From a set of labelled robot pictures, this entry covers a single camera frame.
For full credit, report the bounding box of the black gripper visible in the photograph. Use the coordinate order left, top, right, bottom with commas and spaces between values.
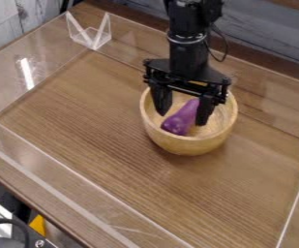
143, 59, 231, 126

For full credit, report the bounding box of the purple toy eggplant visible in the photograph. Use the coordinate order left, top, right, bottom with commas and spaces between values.
160, 98, 199, 136

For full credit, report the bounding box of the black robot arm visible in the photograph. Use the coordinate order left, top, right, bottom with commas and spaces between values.
143, 0, 232, 126

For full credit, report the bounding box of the brown wooden bowl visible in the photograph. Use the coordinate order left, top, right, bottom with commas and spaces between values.
140, 88, 238, 156

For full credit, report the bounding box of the black and yellow device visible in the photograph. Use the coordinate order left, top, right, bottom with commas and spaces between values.
12, 213, 84, 248

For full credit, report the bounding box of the clear acrylic corner bracket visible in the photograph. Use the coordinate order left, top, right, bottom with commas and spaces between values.
64, 13, 111, 50

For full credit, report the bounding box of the clear acrylic tray wall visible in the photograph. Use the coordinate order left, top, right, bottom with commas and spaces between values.
0, 110, 192, 248

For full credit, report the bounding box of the black cable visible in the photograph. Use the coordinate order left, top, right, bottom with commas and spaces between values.
0, 218, 30, 248

